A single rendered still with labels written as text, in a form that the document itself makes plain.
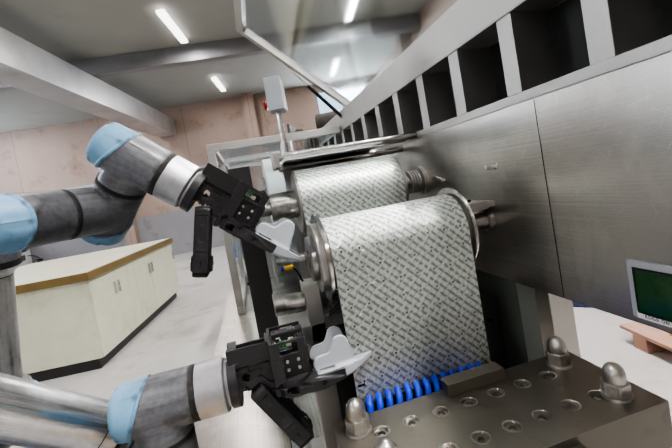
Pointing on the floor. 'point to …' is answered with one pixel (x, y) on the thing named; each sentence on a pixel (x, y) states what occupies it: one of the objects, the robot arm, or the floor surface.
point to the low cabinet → (90, 305)
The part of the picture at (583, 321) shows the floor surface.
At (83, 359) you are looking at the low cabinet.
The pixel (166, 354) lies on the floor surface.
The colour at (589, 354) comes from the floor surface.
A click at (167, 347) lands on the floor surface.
